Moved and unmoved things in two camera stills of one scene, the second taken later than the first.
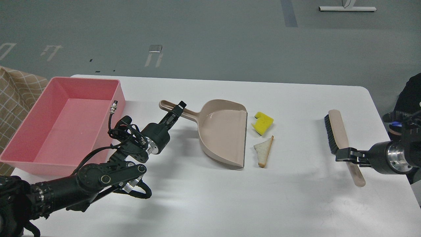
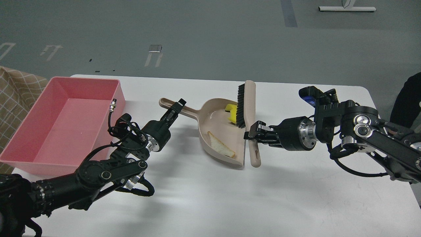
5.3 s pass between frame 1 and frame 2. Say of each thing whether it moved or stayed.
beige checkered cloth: stayed
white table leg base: stayed
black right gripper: moved
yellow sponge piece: moved
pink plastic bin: stayed
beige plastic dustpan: stayed
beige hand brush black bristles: moved
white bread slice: moved
